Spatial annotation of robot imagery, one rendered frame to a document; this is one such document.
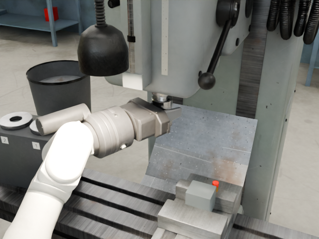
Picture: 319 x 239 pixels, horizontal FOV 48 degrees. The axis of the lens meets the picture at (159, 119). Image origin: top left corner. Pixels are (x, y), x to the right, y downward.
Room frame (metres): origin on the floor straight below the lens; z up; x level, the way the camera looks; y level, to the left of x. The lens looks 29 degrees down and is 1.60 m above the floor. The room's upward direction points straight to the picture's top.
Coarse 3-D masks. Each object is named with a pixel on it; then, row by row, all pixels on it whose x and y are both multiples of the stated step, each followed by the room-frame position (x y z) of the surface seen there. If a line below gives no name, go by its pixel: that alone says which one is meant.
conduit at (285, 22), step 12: (276, 0) 0.80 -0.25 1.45; (288, 0) 0.78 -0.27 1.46; (300, 0) 0.78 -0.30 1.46; (276, 12) 0.81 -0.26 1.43; (288, 12) 0.78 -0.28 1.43; (300, 12) 0.78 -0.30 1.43; (312, 12) 0.76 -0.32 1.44; (276, 24) 0.88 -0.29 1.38; (288, 24) 0.79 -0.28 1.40; (300, 24) 0.79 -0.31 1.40; (312, 24) 0.76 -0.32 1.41; (288, 36) 0.82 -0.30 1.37; (312, 36) 0.78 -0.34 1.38
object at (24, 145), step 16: (16, 112) 0.94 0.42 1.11; (0, 128) 0.87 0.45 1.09; (16, 128) 0.86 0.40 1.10; (32, 128) 0.85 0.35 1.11; (0, 144) 0.85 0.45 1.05; (16, 144) 0.83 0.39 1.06; (32, 144) 0.82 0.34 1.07; (0, 160) 0.85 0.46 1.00; (16, 160) 0.84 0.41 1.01; (32, 160) 0.82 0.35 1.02; (0, 176) 0.86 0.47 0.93; (16, 176) 0.84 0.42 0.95; (32, 176) 0.82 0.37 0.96
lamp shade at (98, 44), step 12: (96, 24) 0.50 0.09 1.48; (108, 24) 0.51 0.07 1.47; (84, 36) 0.48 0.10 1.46; (96, 36) 0.47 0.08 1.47; (108, 36) 0.47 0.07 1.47; (120, 36) 0.48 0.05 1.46; (84, 48) 0.47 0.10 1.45; (96, 48) 0.46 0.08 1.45; (108, 48) 0.46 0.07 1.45; (120, 48) 0.47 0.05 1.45; (84, 60) 0.47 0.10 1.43; (96, 60) 0.46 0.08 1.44; (108, 60) 0.46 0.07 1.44; (120, 60) 0.47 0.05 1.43; (84, 72) 0.47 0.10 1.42; (96, 72) 0.46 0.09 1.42; (108, 72) 0.46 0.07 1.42; (120, 72) 0.47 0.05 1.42
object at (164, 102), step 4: (152, 96) 0.70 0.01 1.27; (156, 96) 0.70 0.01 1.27; (168, 96) 0.70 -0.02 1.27; (152, 100) 0.69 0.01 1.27; (156, 100) 0.69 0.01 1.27; (160, 100) 0.69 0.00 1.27; (164, 100) 0.69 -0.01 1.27; (168, 100) 0.69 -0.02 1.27; (172, 100) 0.69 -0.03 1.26; (156, 104) 0.68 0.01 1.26; (160, 104) 0.68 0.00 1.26; (164, 104) 0.68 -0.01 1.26; (168, 104) 0.68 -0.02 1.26
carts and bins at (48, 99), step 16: (48, 64) 2.72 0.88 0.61; (64, 64) 2.76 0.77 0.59; (32, 80) 2.34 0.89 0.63; (48, 80) 2.64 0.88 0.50; (64, 80) 2.64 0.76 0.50; (80, 80) 2.40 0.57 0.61; (32, 96) 2.43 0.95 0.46; (48, 96) 2.31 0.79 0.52; (64, 96) 2.32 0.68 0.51; (80, 96) 2.39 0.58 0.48; (48, 112) 2.33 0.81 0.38
